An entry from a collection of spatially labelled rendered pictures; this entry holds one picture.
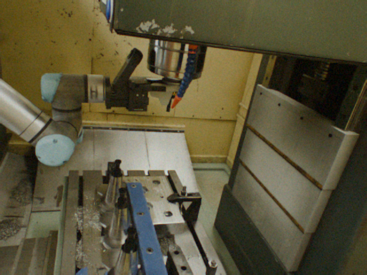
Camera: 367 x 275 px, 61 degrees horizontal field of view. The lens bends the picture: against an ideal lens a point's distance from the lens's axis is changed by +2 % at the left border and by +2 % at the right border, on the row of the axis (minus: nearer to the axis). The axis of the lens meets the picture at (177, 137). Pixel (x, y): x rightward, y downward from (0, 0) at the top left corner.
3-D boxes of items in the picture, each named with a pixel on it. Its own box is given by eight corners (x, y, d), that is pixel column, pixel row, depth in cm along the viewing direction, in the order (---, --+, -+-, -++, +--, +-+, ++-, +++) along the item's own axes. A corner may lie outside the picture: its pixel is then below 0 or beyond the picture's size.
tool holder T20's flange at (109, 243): (134, 253, 61) (135, 243, 60) (102, 254, 59) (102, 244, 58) (133, 231, 66) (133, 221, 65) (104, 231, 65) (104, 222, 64)
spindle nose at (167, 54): (208, 83, 81) (217, 36, 77) (148, 76, 78) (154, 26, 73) (194, 69, 96) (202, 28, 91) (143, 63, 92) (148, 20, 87)
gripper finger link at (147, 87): (165, 89, 87) (134, 86, 86) (166, 83, 86) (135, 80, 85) (165, 94, 82) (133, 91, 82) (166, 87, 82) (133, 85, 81)
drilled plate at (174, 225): (114, 238, 99) (115, 226, 97) (108, 187, 124) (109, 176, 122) (182, 233, 106) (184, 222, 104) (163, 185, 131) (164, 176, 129)
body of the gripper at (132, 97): (144, 102, 92) (103, 102, 89) (146, 74, 89) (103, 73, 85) (149, 112, 86) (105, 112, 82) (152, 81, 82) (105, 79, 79)
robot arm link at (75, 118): (47, 153, 80) (44, 113, 75) (57, 135, 90) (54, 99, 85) (79, 154, 81) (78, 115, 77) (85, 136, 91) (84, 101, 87)
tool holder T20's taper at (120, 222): (131, 240, 60) (133, 212, 58) (107, 240, 59) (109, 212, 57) (130, 224, 64) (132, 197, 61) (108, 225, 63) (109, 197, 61)
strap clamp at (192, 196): (164, 222, 116) (171, 189, 110) (163, 216, 119) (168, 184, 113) (196, 220, 121) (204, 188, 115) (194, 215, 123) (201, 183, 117)
